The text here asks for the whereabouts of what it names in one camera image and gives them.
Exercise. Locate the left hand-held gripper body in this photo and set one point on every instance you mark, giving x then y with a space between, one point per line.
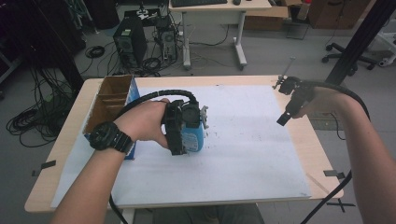
176 127

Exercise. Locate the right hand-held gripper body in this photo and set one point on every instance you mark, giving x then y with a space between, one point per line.
294 96

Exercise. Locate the cardboard box with dividers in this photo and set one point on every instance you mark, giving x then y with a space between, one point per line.
107 99

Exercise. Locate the person's right hand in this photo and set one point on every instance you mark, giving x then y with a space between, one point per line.
320 99

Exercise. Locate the person's left hand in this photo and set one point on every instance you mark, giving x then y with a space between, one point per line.
140 121

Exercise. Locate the white table mat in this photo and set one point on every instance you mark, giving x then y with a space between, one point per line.
243 149

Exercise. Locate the flat brown cardboard box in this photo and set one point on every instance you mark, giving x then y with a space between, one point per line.
267 18

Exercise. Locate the black office chair base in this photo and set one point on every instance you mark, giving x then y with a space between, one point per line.
348 57

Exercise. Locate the black wrist watch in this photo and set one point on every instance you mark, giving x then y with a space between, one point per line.
109 137

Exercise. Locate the brown cabinet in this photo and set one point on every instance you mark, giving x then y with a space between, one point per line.
339 14

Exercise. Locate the small black computer tower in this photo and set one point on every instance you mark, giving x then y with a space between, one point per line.
168 43

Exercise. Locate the black computer mouse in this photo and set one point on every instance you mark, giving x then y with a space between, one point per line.
237 2

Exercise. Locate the black tape strip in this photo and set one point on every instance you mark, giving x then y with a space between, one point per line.
46 165
333 174

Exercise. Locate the white desk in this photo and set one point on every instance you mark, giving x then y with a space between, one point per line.
218 9

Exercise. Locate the large black computer tower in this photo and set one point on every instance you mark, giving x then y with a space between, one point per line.
129 40

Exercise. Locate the black keyboard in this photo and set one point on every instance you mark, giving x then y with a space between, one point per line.
199 2

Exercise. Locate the black tape cross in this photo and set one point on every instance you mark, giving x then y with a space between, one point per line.
341 204

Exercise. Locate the black curtain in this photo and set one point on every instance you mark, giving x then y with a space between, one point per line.
40 37

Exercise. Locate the black metal post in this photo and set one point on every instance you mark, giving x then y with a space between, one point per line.
358 43

